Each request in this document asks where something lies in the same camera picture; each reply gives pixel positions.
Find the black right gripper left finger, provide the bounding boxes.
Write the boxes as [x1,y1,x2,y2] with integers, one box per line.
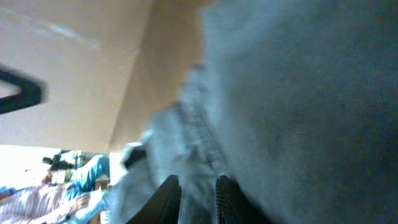
[126,175,182,224]

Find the person in blue clothing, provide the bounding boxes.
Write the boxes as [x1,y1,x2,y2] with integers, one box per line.
[1,154,110,224]

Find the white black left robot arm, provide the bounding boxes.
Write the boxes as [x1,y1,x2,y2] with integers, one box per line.
[1,65,47,114]

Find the grey shorts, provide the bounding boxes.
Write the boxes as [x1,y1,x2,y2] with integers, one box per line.
[110,1,397,223]

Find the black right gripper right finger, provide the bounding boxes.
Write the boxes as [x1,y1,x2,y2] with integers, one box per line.
[215,175,271,224]

